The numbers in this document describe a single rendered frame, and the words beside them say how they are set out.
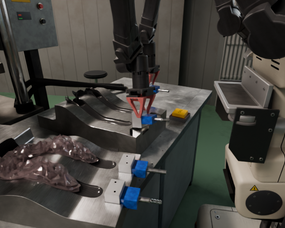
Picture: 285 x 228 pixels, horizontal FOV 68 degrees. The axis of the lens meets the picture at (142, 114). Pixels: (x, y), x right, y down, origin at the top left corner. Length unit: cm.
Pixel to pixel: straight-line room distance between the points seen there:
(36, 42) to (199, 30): 225
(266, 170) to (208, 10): 267
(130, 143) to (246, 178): 38
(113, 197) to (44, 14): 121
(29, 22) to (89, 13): 204
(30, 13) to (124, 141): 98
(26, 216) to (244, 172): 62
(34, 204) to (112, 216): 17
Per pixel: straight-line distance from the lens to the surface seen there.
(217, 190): 188
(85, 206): 55
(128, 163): 61
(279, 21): 42
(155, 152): 79
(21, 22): 141
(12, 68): 124
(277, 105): 67
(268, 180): 75
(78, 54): 356
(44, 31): 149
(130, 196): 54
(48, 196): 56
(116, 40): 67
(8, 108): 139
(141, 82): 70
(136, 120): 73
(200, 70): 327
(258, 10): 42
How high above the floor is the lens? 125
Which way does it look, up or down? 25 degrees down
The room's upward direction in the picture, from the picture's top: straight up
